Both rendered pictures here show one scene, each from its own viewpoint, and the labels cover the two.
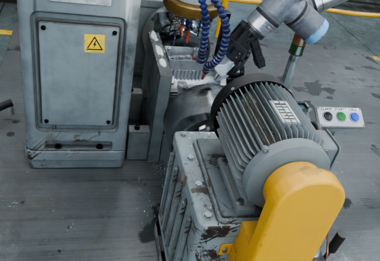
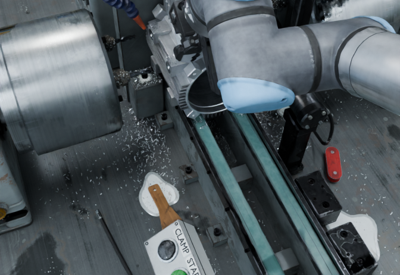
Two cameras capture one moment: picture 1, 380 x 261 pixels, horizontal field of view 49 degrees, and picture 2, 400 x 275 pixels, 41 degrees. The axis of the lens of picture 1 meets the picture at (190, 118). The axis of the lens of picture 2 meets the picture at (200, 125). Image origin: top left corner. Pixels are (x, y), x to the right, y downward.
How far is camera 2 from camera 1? 1.41 m
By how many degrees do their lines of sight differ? 60
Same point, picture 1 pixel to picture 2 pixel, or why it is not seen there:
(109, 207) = not seen: hidden behind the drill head
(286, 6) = not seen: outside the picture
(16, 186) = (48, 2)
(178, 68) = (168, 1)
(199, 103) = (39, 20)
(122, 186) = not seen: hidden behind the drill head
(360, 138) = not seen: outside the picture
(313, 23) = (219, 61)
